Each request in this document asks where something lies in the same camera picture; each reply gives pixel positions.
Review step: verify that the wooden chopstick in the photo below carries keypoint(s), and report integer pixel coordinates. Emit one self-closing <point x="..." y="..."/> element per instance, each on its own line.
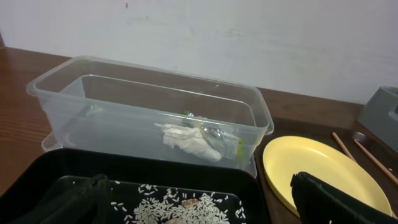
<point x="386" y="171"/>
<point x="342" y="146"/>

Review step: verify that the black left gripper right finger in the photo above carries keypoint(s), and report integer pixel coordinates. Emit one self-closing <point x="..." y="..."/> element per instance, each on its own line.
<point x="318" y="202"/>

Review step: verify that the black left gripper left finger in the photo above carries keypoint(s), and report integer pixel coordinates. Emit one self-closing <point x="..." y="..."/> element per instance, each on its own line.
<point x="85" y="203"/>

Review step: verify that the left wooden chopstick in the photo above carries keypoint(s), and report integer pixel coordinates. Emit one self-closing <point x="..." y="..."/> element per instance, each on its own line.
<point x="342" y="146"/>

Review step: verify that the grey dishwasher rack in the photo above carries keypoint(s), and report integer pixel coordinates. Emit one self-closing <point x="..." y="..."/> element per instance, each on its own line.
<point x="379" y="115"/>

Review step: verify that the dark brown serving tray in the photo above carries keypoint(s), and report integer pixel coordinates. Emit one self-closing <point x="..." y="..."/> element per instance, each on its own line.
<point x="279" y="213"/>

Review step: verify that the black waste tray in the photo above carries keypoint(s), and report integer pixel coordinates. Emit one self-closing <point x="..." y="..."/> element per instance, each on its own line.
<point x="55" y="172"/>

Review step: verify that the white tissue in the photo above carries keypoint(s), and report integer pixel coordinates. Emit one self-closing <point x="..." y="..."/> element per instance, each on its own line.
<point x="189" y="140"/>

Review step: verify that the yellow plate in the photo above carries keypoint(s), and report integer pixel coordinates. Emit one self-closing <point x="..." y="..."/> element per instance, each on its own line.
<point x="288" y="155"/>

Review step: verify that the right wooden chopstick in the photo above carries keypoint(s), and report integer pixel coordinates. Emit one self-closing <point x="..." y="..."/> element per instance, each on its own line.
<point x="386" y="171"/>

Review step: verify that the clear plastic container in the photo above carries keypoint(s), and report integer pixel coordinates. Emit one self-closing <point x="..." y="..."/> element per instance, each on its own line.
<point x="108" y="106"/>

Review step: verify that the green snack wrapper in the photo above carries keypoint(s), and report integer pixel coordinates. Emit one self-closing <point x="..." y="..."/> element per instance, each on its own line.
<point x="231" y="147"/>

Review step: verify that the rice food waste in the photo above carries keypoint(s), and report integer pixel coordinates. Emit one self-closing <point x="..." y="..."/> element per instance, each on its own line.
<point x="144" y="203"/>

